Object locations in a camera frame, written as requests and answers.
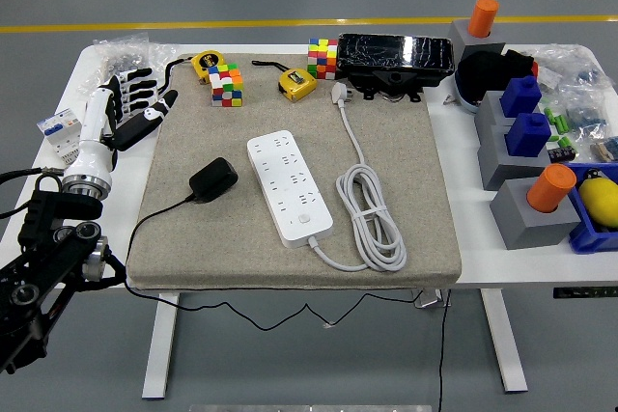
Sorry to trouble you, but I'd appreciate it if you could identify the dark small electronic component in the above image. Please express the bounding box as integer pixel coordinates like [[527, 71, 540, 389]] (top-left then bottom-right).
[[548, 137, 578, 165]]

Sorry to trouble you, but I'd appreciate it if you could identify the thin black adapter cord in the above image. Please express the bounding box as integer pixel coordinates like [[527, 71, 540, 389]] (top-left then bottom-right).
[[124, 194, 421, 334]]

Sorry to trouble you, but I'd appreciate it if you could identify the blue plastic bin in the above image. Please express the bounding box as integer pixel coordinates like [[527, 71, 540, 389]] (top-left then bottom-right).
[[564, 160, 618, 255]]

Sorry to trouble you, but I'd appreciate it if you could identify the clear bag of brown parts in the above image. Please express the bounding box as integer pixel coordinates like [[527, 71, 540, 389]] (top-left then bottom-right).
[[589, 135, 618, 162]]

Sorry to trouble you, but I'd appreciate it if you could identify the clear bag of small parts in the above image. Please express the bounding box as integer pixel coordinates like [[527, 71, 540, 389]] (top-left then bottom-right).
[[533, 43, 612, 95]]

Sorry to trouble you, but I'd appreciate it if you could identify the orange cylinder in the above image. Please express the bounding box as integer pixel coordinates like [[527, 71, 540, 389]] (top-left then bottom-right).
[[525, 163, 578, 214], [465, 0, 500, 40]]

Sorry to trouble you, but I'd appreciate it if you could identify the white blue round device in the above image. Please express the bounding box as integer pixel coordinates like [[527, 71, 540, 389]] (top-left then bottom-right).
[[453, 78, 484, 117]]

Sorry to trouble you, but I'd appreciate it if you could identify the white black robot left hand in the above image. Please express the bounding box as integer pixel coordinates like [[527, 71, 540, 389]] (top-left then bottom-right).
[[62, 67, 180, 189]]

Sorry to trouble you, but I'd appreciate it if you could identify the white table leg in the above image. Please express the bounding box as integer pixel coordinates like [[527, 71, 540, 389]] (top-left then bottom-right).
[[142, 291, 181, 401], [480, 288, 528, 394]]

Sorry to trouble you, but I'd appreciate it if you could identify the black power adapter plug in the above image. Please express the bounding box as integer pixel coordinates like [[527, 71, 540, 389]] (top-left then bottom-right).
[[187, 156, 239, 204]]

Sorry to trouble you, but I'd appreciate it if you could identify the colourful puzzle cube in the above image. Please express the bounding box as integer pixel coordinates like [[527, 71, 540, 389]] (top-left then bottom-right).
[[207, 62, 245, 108], [306, 37, 339, 81]]

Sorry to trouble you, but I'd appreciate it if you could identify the black table control panel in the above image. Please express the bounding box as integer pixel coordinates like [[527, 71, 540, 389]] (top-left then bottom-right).
[[552, 287, 618, 299]]

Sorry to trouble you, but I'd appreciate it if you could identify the yellow toy fruit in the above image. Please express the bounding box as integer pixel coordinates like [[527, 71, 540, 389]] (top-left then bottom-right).
[[577, 169, 618, 230]]

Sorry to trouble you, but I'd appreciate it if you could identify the black device cracked screen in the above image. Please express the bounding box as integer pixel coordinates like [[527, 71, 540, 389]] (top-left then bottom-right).
[[335, 32, 457, 104]]

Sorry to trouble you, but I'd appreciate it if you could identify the white circuit breaker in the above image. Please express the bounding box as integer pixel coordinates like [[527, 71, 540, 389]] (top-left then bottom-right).
[[36, 108, 88, 166]]

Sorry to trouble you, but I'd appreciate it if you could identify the yellow tape measure clear window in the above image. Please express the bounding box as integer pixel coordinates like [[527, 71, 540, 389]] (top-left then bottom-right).
[[250, 59, 319, 103]]

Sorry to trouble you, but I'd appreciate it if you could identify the silver metal bracket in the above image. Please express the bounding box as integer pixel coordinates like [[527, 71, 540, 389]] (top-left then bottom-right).
[[413, 288, 453, 310]]

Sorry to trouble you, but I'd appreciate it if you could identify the grey-brown mat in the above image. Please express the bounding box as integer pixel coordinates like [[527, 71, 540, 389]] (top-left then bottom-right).
[[126, 52, 464, 291]]

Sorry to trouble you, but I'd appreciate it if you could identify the black hanging cable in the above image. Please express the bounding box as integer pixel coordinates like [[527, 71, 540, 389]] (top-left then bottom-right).
[[436, 288, 450, 412]]

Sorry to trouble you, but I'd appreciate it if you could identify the white power strip cord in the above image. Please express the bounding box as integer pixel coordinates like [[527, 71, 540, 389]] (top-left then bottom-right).
[[308, 82, 407, 274]]

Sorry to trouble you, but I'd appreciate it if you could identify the clear bag of blue parts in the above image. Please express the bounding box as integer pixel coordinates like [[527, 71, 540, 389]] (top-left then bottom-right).
[[562, 86, 610, 143]]

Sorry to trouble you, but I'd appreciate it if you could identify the blue square peg block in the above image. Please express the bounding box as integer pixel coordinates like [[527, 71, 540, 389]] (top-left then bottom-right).
[[504, 112, 553, 158], [499, 74, 543, 119]]

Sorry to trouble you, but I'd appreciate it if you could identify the clear bag of metal nuts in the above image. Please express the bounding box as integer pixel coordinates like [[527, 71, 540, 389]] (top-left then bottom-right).
[[76, 33, 178, 97]]

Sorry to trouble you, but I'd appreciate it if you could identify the white power strip board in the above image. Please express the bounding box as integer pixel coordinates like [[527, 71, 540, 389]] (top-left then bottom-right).
[[245, 129, 336, 251]]

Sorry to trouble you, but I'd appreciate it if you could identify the yellow tape measure black face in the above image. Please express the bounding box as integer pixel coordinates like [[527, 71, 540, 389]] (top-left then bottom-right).
[[161, 48, 224, 95]]

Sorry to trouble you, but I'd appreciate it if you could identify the black cap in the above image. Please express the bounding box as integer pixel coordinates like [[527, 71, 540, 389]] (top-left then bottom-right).
[[455, 48, 537, 109]]

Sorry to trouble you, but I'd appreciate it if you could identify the grey block with hole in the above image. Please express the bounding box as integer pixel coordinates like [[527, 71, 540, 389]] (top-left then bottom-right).
[[473, 90, 520, 141], [489, 179, 582, 251], [446, 19, 507, 66], [476, 124, 554, 191]]

